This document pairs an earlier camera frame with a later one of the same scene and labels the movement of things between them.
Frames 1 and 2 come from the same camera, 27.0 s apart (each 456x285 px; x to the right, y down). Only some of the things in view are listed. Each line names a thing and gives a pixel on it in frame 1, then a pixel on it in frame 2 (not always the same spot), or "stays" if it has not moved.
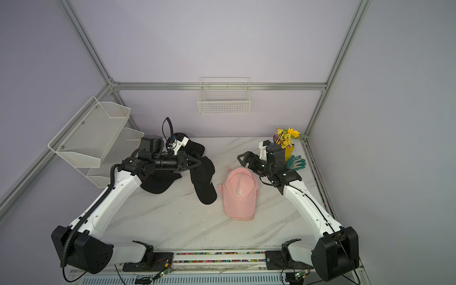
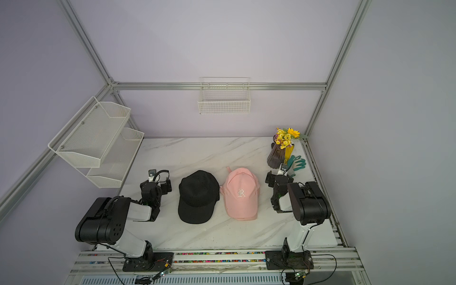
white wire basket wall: (225, 95) stays
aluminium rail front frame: (251, 260) stays
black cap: (190, 146) to (199, 192)
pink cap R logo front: (239, 191) stays
